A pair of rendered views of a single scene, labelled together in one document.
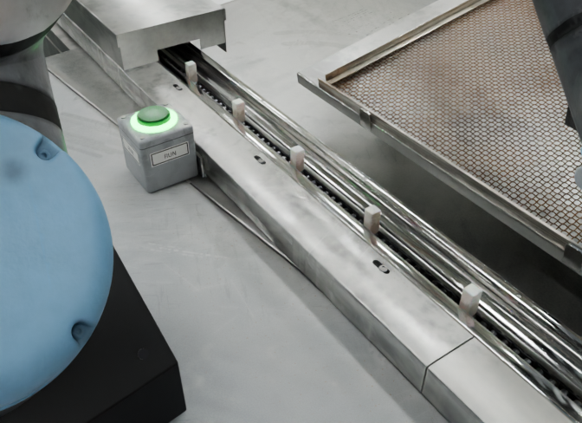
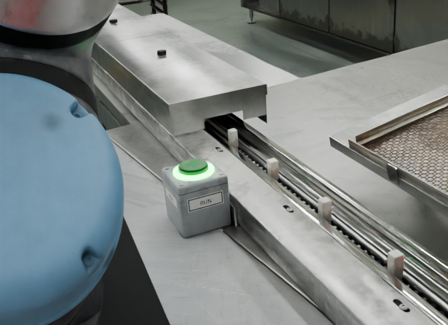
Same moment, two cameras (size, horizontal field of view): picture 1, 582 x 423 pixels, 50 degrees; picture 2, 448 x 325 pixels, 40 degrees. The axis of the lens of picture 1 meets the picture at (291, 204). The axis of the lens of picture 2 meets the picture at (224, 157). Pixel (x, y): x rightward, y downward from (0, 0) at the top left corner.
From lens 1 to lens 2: 0.08 m
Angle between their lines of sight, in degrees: 18
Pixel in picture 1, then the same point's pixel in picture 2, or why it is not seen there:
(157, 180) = (193, 226)
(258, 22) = (299, 101)
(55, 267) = (75, 200)
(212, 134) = (246, 187)
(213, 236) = (240, 276)
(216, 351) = not seen: outside the picture
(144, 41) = (193, 110)
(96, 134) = (144, 189)
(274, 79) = (311, 146)
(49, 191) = (77, 141)
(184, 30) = (229, 102)
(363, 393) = not seen: outside the picture
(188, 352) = not seen: outside the picture
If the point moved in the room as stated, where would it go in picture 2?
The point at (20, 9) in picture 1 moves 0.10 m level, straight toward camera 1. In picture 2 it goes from (72, 8) to (75, 53)
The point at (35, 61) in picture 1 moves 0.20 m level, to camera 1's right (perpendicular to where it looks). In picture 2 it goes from (83, 60) to (437, 51)
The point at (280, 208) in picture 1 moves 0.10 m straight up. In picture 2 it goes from (303, 250) to (301, 169)
